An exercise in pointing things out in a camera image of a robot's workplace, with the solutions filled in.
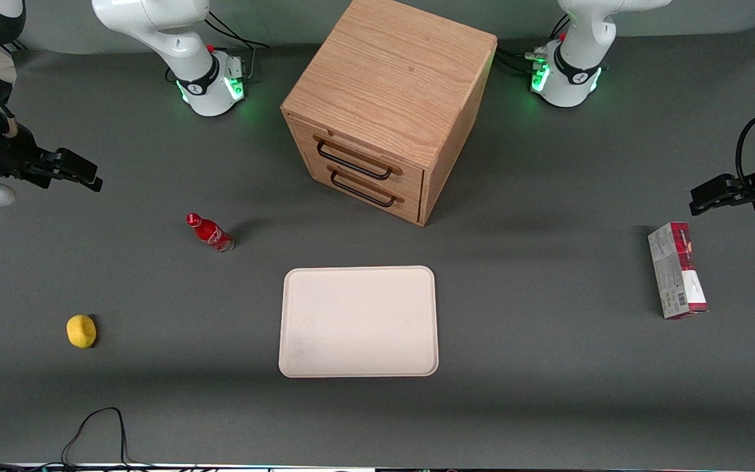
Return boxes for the black left arm base cables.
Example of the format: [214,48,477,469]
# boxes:
[494,12,572,78]

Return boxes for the red soda bottle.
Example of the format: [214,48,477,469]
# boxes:
[185,212,235,254]

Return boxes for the black right arm base cables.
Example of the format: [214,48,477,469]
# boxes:
[165,12,271,84]

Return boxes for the yellow lemon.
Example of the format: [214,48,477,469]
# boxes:
[66,314,98,349]

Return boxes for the beige rectangular tray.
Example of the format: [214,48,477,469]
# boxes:
[278,265,440,379]

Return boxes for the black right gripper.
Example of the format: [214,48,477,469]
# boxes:
[0,121,104,193]

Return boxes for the black metal drawer handle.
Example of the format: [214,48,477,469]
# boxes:
[313,135,403,181]
[327,165,406,208]

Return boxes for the black arm base cables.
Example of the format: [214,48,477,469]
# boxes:
[165,12,271,84]
[494,12,572,78]

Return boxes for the wooden drawer with black handle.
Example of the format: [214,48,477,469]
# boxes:
[286,113,425,199]
[301,156,424,226]

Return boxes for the oak wooden drawer cabinet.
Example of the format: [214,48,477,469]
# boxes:
[281,0,498,227]

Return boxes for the grey and red carton box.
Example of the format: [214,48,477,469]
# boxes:
[648,222,709,320]

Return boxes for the thin black looped cable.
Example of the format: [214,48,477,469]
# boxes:
[0,407,155,472]

